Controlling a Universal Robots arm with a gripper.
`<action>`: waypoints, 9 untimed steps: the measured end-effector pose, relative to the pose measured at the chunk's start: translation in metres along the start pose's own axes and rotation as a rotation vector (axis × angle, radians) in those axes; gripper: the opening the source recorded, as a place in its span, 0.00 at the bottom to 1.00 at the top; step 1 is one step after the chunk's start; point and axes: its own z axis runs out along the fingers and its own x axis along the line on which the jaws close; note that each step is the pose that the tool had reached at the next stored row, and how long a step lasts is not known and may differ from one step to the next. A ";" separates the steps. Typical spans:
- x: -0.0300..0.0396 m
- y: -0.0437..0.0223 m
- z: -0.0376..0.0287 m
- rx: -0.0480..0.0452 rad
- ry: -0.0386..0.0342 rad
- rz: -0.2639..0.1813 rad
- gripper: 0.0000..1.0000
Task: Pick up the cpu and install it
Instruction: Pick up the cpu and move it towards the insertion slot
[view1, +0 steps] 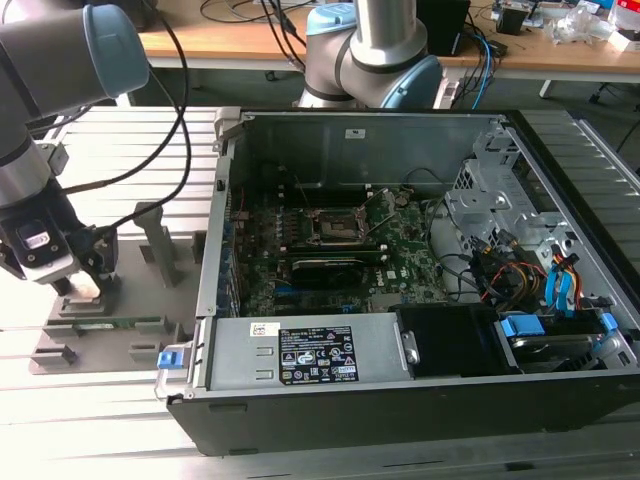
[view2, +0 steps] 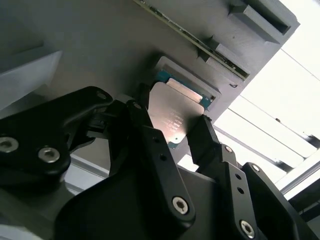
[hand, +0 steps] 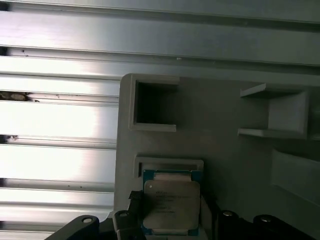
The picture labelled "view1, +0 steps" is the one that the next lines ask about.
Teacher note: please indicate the grey parts rack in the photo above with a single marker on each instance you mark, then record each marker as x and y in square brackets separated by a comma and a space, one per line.
[140, 300]

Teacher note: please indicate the silver metal drive cage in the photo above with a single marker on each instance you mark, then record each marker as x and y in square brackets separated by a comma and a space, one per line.
[480, 205]

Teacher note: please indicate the CPU socket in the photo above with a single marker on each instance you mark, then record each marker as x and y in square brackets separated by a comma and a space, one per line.
[336, 229]

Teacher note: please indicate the white power strip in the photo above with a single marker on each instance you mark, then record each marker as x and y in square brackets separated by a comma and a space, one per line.
[446, 95]

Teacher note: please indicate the small black box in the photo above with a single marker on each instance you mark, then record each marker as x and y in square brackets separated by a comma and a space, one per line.
[510, 22]

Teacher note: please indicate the blue case latch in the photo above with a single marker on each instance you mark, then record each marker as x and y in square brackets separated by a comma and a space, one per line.
[169, 361]

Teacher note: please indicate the silver power supply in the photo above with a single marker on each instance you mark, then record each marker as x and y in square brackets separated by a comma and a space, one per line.
[240, 345]

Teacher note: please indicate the blue disk carrier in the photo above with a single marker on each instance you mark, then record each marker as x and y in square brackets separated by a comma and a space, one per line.
[520, 327]

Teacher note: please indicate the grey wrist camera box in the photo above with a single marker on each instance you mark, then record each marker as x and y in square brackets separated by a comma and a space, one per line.
[45, 262]

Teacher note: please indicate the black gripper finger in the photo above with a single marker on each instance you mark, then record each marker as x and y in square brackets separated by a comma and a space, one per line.
[105, 255]
[60, 287]

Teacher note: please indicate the black open PC case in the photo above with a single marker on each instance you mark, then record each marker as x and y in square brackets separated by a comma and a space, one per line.
[350, 420]

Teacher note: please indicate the clear plastic bag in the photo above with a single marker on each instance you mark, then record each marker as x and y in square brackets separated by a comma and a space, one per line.
[575, 27]

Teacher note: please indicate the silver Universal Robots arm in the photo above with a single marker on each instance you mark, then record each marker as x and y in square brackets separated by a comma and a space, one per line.
[60, 55]

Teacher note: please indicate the hard disk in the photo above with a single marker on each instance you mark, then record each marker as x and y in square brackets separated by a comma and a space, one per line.
[545, 350]

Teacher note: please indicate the silver CPU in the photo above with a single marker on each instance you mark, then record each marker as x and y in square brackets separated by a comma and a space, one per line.
[85, 289]

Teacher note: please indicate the black graphics card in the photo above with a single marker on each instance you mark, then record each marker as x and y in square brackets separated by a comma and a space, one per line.
[325, 274]

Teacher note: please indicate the round coin battery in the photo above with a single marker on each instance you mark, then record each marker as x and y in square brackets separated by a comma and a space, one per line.
[401, 199]

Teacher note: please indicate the wooden desk with clutter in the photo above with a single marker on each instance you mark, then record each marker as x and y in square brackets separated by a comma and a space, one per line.
[550, 55]

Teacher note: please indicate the black chair base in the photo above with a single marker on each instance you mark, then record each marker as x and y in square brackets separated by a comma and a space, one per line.
[607, 92]

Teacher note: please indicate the red and white box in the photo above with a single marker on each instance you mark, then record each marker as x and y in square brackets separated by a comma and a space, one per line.
[627, 15]

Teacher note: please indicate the green motherboard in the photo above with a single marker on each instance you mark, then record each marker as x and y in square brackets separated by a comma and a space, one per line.
[410, 250]

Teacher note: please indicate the black fan shroud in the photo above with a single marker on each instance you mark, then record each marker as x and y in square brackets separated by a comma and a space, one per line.
[450, 340]

